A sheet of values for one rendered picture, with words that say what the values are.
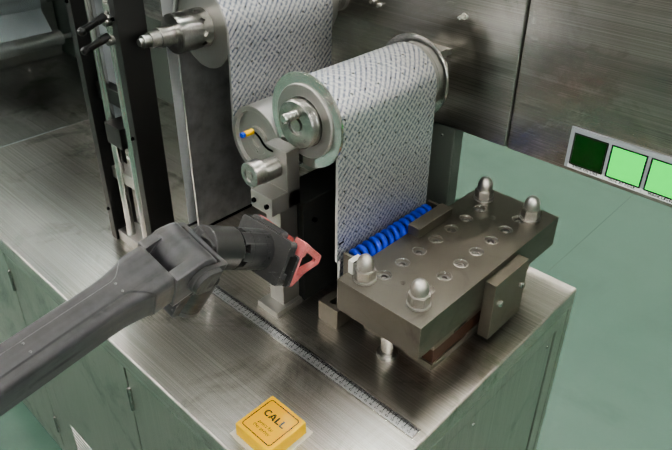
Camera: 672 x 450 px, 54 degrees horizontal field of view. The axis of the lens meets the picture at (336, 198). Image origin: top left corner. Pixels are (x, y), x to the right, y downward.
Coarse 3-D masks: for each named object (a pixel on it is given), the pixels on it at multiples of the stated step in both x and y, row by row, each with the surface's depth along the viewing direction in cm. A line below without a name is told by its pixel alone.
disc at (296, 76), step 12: (300, 72) 94; (276, 84) 99; (288, 84) 97; (312, 84) 93; (276, 96) 100; (324, 96) 93; (276, 108) 101; (336, 108) 92; (276, 120) 102; (336, 120) 93; (336, 132) 94; (336, 144) 95; (300, 156) 102; (324, 156) 98; (336, 156) 96
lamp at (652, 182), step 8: (656, 160) 96; (656, 168) 97; (664, 168) 96; (648, 176) 98; (656, 176) 97; (664, 176) 96; (648, 184) 99; (656, 184) 98; (664, 184) 97; (656, 192) 98; (664, 192) 97
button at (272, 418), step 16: (272, 400) 94; (256, 416) 92; (272, 416) 92; (288, 416) 92; (240, 432) 91; (256, 432) 89; (272, 432) 89; (288, 432) 89; (304, 432) 92; (256, 448) 89; (272, 448) 87
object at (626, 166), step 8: (616, 152) 100; (624, 152) 99; (616, 160) 101; (624, 160) 100; (632, 160) 99; (640, 160) 98; (608, 168) 102; (616, 168) 101; (624, 168) 100; (632, 168) 99; (640, 168) 99; (616, 176) 102; (624, 176) 101; (632, 176) 100; (640, 176) 99; (632, 184) 100
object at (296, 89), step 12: (420, 48) 109; (432, 60) 109; (300, 84) 95; (288, 96) 97; (312, 96) 94; (324, 108) 93; (324, 120) 94; (324, 132) 95; (324, 144) 96; (312, 156) 99
